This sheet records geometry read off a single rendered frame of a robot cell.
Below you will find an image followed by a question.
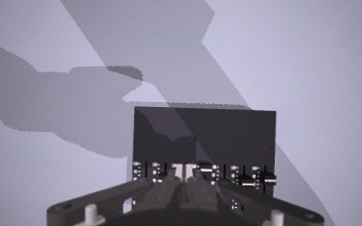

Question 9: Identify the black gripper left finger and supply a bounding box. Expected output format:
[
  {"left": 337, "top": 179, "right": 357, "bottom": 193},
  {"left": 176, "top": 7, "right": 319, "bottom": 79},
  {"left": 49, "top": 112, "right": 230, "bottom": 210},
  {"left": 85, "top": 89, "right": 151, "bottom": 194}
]
[{"left": 47, "top": 164, "right": 184, "bottom": 226}]

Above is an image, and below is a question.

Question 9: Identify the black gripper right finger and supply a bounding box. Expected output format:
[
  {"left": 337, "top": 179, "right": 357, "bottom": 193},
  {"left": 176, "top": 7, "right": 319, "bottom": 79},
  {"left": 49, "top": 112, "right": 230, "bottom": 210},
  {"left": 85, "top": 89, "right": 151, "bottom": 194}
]
[{"left": 183, "top": 165, "right": 324, "bottom": 226}]

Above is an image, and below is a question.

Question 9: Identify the black lighting desk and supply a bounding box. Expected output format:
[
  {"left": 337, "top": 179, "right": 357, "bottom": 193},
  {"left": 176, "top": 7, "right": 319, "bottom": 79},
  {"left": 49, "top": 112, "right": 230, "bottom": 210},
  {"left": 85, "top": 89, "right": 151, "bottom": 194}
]
[{"left": 132, "top": 106, "right": 277, "bottom": 196}]

